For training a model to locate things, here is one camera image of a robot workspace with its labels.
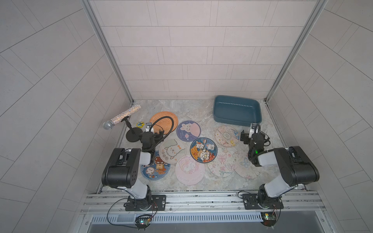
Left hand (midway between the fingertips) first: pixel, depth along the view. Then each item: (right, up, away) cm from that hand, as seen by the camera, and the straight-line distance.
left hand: (154, 128), depth 94 cm
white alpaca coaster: (+13, -13, -6) cm, 19 cm away
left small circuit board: (+3, -38, -30) cm, 49 cm away
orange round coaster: (+10, +6, -19) cm, 22 cm away
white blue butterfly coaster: (+55, -21, -11) cm, 60 cm away
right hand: (+63, 0, 0) cm, 63 cm away
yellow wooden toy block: (-11, +2, +5) cm, 12 cm away
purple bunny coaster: (+22, -2, +4) cm, 23 cm away
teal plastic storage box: (+59, +12, +14) cm, 62 cm away
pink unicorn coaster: (+24, -23, -14) cm, 36 cm away
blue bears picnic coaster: (+32, -13, -6) cm, 35 cm away
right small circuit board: (+62, -40, -26) cm, 78 cm away
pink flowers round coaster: (+48, -5, +2) cm, 49 cm away
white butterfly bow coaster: (+44, -20, -10) cm, 49 cm away
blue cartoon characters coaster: (+5, -22, -14) cm, 27 cm away
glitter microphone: (-18, +5, -21) cm, 27 cm away
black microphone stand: (-14, -4, -1) cm, 14 cm away
